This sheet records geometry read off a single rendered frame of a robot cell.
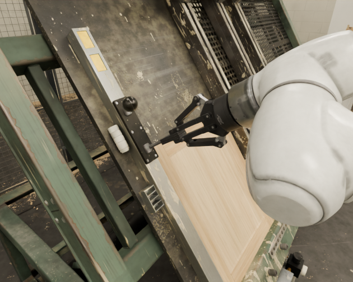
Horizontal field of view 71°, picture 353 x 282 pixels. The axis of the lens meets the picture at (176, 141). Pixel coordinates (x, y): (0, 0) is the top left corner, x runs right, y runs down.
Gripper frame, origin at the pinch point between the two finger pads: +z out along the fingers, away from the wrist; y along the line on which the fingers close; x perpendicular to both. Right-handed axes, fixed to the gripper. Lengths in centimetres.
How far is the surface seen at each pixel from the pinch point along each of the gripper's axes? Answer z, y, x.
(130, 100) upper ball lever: 0.6, -12.5, -6.3
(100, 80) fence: 12.3, -22.4, -2.8
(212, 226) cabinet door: 14.6, 34.7, 11.1
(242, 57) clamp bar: 9, -14, 76
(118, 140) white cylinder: 13.7, -5.8, -5.8
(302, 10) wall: 77, -76, 579
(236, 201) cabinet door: 14.5, 36.0, 28.2
